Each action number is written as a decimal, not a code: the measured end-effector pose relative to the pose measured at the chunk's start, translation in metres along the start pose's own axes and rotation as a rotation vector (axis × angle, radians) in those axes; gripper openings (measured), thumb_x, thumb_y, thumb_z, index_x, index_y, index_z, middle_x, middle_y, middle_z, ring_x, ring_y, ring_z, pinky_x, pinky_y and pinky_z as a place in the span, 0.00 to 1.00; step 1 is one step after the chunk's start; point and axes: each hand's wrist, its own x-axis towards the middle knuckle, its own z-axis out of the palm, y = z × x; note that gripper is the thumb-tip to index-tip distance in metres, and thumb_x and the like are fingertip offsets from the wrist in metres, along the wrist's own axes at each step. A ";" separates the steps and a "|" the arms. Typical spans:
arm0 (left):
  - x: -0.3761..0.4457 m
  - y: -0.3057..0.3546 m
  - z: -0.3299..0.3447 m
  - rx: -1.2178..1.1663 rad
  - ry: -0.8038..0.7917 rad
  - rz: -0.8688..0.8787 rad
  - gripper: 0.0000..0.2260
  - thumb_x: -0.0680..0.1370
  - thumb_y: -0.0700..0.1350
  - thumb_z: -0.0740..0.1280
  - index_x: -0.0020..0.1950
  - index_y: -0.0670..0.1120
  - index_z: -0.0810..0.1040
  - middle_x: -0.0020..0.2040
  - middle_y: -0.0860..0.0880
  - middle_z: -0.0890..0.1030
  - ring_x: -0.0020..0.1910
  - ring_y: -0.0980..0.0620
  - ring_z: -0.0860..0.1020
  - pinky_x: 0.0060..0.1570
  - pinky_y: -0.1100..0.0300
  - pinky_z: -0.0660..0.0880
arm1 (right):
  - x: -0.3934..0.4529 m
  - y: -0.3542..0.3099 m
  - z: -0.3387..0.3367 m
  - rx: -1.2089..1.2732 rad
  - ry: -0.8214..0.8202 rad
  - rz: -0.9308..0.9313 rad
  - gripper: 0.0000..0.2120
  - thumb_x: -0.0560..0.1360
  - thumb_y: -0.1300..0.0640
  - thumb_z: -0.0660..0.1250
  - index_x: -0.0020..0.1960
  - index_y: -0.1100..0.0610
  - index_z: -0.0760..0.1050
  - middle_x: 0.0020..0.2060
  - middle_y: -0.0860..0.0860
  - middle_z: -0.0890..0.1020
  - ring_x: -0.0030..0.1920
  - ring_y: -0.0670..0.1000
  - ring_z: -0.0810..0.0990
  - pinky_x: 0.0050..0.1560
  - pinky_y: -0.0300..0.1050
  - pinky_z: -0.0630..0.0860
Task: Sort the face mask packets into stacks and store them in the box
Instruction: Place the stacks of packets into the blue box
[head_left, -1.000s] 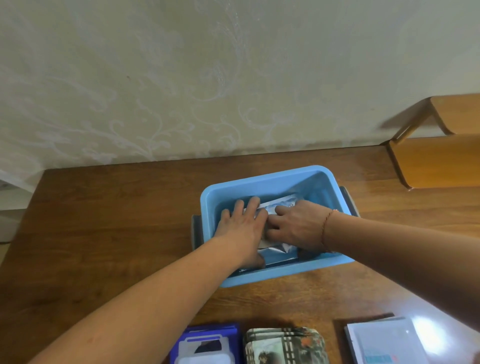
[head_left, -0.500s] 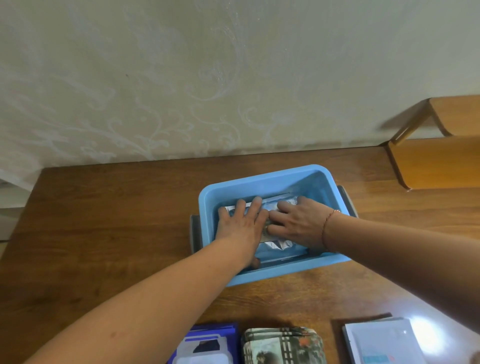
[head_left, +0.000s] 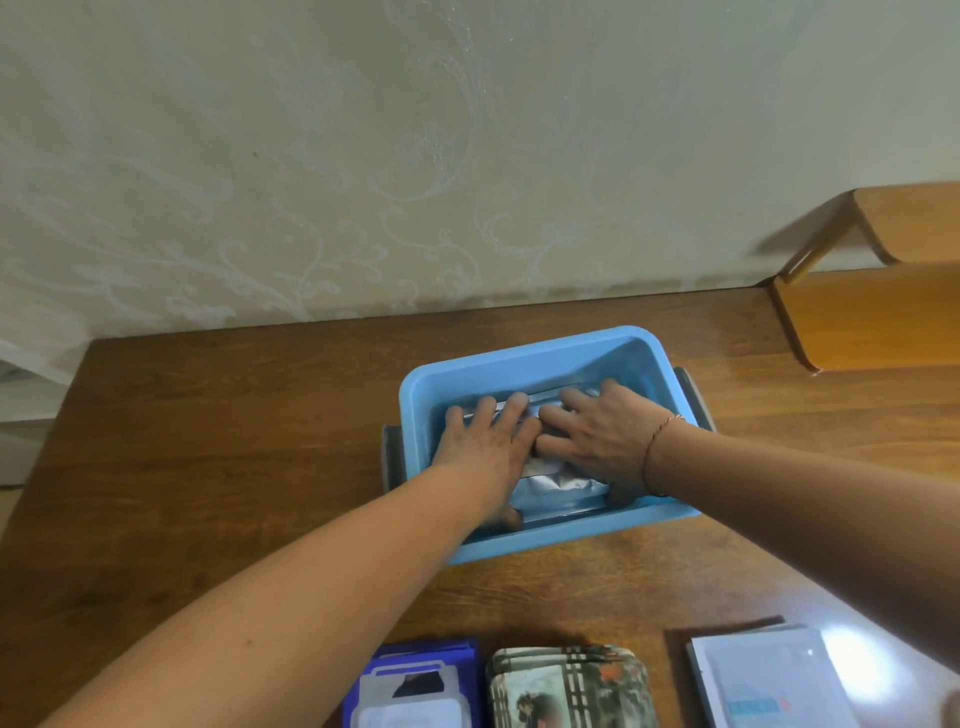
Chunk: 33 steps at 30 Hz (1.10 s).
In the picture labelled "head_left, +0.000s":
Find person's right forearm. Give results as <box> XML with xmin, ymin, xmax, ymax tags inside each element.
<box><xmin>643</xmin><ymin>416</ymin><xmax>960</xmax><ymax>680</ymax></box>

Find person's right hand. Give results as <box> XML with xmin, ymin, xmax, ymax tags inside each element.
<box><xmin>534</xmin><ymin>378</ymin><xmax>687</xmax><ymax>509</ymax></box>

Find white flat packet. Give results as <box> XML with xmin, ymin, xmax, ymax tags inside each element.
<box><xmin>685</xmin><ymin>623</ymin><xmax>865</xmax><ymax>728</ymax></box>

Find person's left forearm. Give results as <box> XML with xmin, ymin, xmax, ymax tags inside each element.
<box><xmin>39</xmin><ymin>459</ymin><xmax>485</xmax><ymax>728</ymax></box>

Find plaid picture-print packet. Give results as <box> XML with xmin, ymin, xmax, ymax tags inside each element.
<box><xmin>485</xmin><ymin>644</ymin><xmax>660</xmax><ymax>728</ymax></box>

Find thin gold bracelet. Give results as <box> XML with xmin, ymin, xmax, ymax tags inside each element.
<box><xmin>641</xmin><ymin>414</ymin><xmax>687</xmax><ymax>498</ymax></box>

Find blue plastic bin, gray handles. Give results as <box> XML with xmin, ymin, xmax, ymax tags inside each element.
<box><xmin>381</xmin><ymin>324</ymin><xmax>717</xmax><ymax>567</ymax></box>

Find silver foil packet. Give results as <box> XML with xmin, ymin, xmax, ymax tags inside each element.
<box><xmin>463</xmin><ymin>385</ymin><xmax>613</xmax><ymax>524</ymax></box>

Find light wooden shelf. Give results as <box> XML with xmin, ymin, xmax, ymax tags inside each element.
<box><xmin>771</xmin><ymin>181</ymin><xmax>960</xmax><ymax>375</ymax></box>

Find blue wipes packet, white lid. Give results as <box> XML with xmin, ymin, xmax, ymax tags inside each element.
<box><xmin>342</xmin><ymin>638</ymin><xmax>482</xmax><ymax>728</ymax></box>

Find person's left hand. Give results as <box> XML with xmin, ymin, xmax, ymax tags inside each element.
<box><xmin>430</xmin><ymin>392</ymin><xmax>543</xmax><ymax>532</ymax></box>

